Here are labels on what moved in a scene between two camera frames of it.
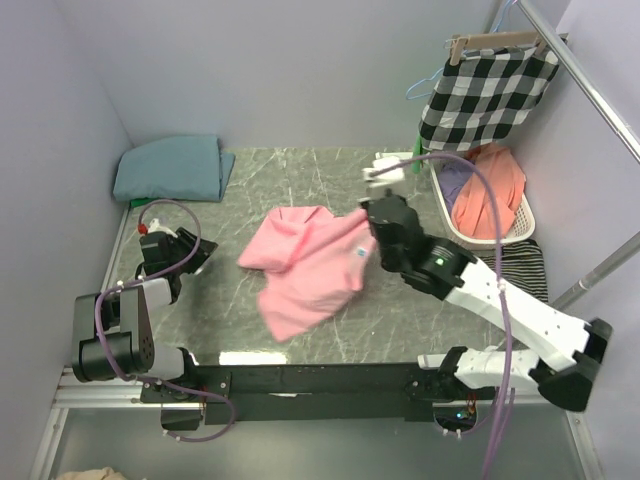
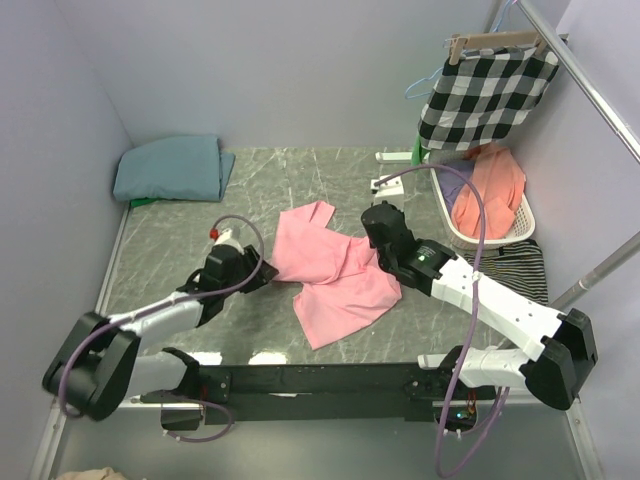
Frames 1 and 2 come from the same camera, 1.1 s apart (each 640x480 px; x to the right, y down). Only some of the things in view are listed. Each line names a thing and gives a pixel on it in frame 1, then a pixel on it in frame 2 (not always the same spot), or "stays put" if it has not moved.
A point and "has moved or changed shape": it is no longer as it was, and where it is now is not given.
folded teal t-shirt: x=191 y=169 stays put
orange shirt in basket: x=473 y=207 stays put
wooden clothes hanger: x=459 y=43 stays put
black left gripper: x=185 y=239 -> x=265 y=273
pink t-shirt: x=318 y=263 has moved or changed shape
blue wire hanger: x=425 y=79 stays put
